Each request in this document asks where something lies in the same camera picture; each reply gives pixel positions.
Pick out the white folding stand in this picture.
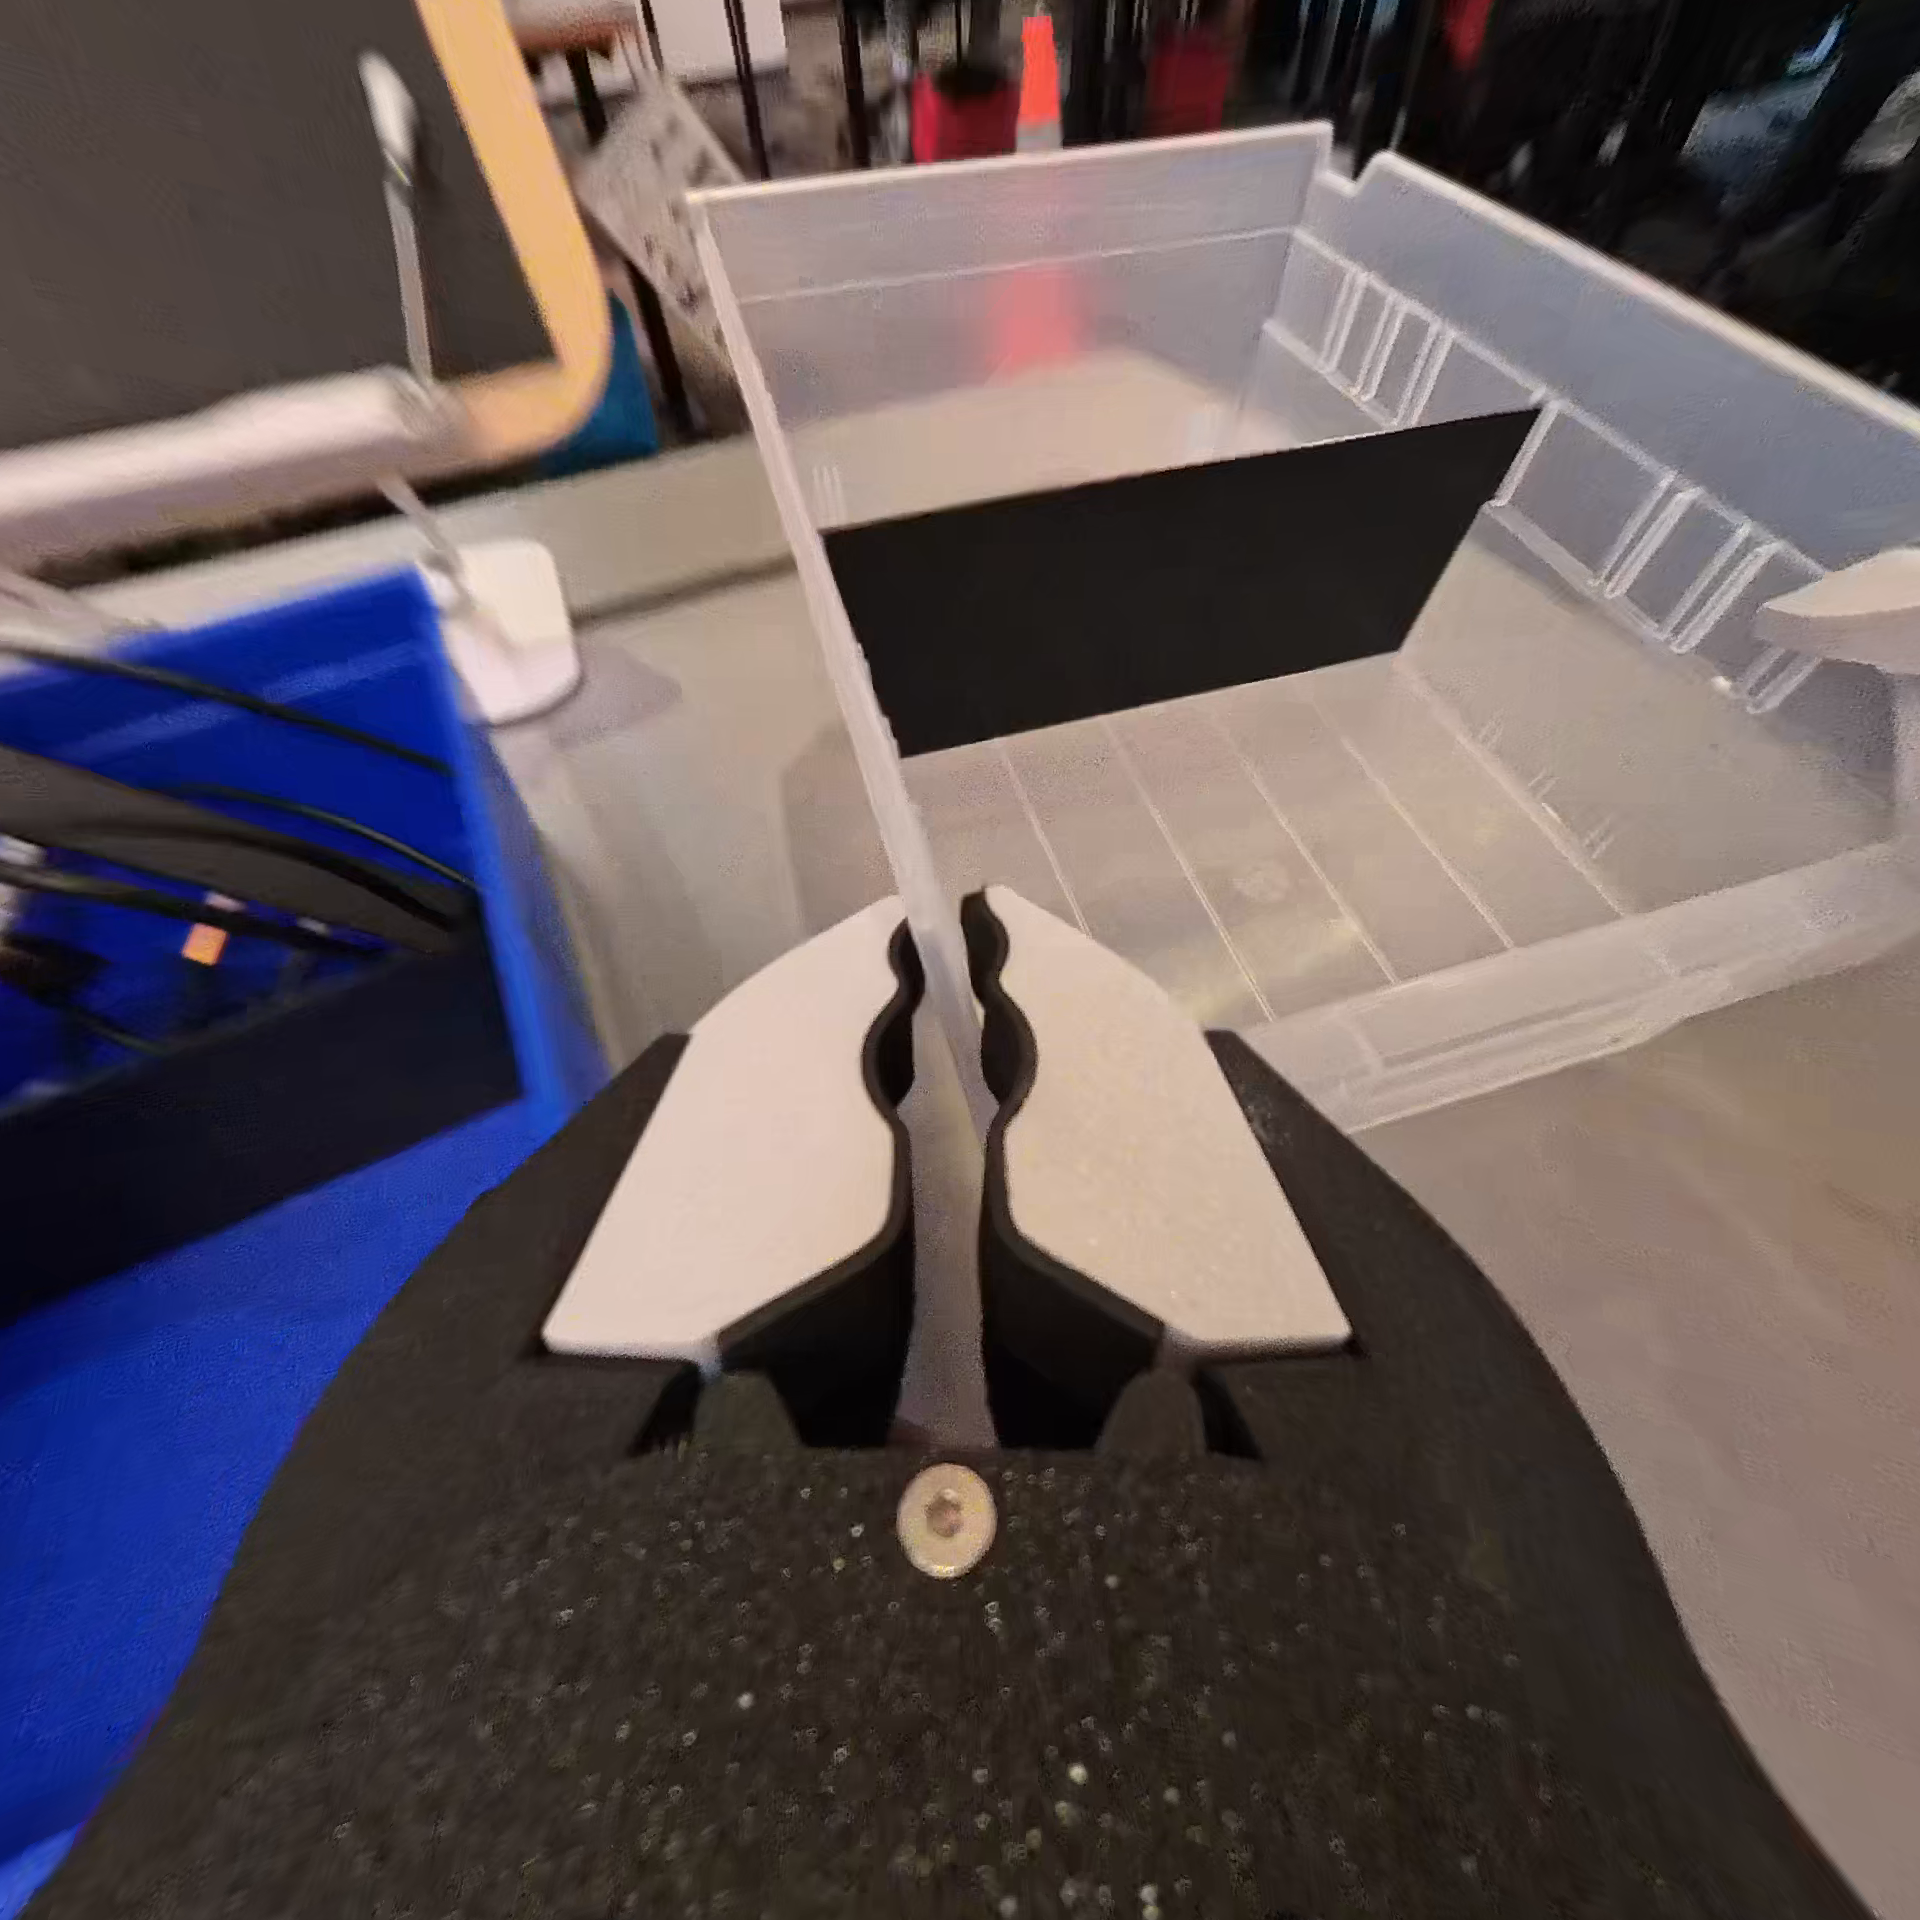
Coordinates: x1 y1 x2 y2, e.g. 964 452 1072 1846
0 51 582 728

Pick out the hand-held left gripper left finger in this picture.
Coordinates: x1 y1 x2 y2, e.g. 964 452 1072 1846
542 898 920 1366

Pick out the blue plastic bin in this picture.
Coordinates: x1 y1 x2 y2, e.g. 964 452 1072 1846
0 570 631 1920

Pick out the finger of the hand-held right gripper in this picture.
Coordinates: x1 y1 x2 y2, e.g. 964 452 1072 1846
1751 547 1920 677

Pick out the orange traffic cone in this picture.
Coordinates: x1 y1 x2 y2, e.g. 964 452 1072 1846
1014 12 1070 155

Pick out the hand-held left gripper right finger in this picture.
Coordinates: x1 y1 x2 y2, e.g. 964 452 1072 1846
960 884 1355 1364

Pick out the black blue-bin divider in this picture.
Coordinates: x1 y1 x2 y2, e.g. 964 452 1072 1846
0 945 522 1330

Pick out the clear plastic bin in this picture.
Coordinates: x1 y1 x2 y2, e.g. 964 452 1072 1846
687 120 1920 1442

